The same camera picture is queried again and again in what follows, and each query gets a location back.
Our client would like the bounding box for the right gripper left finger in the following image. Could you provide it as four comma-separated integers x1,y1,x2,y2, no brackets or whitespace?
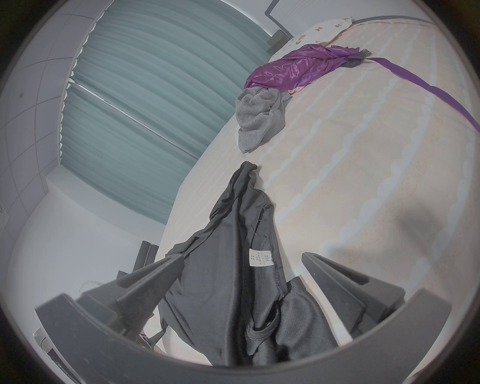
77,255,185,339

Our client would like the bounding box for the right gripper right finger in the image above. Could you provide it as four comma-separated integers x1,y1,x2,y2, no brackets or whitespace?
302,252,406,335

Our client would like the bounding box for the black T-shirt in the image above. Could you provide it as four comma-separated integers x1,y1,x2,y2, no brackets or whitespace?
148,161,340,367

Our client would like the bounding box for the bed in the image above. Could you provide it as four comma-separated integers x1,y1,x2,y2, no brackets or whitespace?
152,0,480,370

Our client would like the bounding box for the black chest of drawers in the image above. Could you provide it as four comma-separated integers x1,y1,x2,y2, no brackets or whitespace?
131,242,160,275

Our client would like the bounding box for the blue-green curtain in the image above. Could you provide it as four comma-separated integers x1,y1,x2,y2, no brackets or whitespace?
60,84,199,226
69,0,277,160

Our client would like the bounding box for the grey garment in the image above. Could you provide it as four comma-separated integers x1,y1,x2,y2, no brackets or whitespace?
235,87,293,154

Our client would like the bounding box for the purple satin garment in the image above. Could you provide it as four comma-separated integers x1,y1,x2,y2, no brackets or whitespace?
245,44,480,133

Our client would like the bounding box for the grey bedside table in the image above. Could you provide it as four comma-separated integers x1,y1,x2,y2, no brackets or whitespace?
267,32,285,53

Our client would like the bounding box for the white printed pillow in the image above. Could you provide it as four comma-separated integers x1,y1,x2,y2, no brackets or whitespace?
268,17,355,62

